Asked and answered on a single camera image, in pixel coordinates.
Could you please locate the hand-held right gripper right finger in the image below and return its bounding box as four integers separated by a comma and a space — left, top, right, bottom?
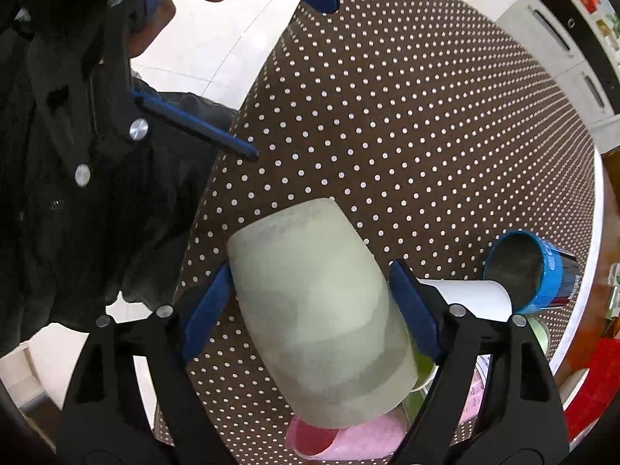
387, 258, 571, 465

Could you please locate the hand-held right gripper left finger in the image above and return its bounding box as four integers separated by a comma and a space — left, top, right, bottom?
57, 262, 234, 465

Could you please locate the pale green cup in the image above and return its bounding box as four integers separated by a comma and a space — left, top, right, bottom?
227, 198, 420, 430

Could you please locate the lime green cup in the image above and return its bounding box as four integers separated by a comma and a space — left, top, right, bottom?
403, 351, 439, 427

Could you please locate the white cup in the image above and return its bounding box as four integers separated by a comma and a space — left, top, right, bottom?
419, 278, 514, 321

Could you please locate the light green cup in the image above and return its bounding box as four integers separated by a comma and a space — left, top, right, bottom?
527, 314, 551, 358

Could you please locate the blue cup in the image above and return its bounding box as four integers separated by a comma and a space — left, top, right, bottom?
483, 230, 580, 315

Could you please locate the pink cup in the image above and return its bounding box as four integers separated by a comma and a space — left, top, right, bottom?
285, 409, 412, 462

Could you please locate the brown polka dot tablecloth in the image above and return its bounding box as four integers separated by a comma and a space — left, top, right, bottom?
154, 0, 596, 465

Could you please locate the red plastic item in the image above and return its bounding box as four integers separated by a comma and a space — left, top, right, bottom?
563, 338, 620, 443

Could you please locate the white cabinet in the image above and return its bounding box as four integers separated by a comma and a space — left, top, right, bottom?
494, 0, 612, 127

